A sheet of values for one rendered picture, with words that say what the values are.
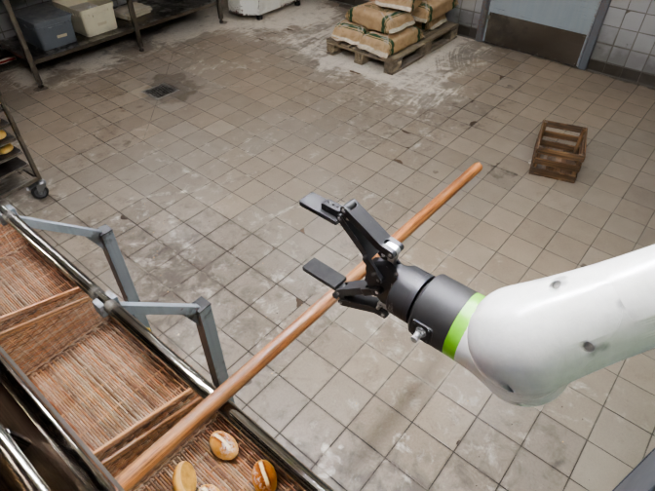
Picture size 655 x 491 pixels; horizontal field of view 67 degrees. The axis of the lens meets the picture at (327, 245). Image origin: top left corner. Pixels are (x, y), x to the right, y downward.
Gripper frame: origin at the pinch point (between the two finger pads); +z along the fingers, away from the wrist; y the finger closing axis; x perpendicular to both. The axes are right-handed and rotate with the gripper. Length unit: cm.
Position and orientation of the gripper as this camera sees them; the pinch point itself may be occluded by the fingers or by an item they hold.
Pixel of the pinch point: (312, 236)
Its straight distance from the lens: 77.5
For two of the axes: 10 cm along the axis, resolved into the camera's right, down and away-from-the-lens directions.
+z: -7.6, -4.5, 4.7
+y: 0.0, 7.3, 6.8
